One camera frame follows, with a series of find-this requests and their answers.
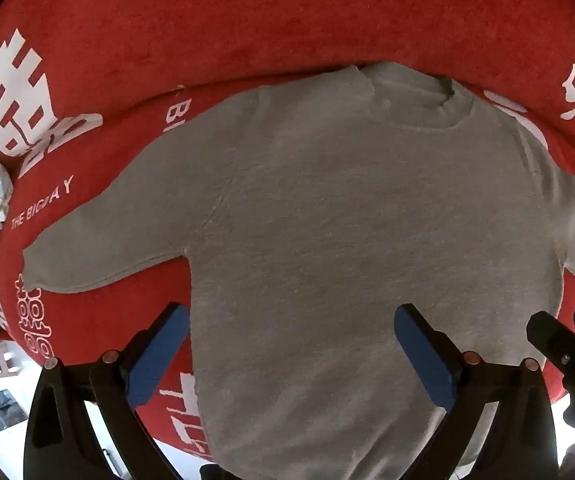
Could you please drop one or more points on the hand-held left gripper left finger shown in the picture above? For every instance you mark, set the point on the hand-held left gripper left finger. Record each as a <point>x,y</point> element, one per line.
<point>157,360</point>

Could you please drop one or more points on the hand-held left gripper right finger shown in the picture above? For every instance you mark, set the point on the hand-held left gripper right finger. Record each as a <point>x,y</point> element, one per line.
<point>425,360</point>

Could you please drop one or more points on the grey knit sweater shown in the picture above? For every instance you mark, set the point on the grey knit sweater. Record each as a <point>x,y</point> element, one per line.
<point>342,210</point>

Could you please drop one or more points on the pink plastic stool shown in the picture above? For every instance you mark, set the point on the pink plastic stool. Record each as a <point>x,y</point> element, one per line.
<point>0,360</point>

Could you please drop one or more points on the red printed blanket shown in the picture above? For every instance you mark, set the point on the red printed blanket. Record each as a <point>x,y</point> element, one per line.
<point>217,20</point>

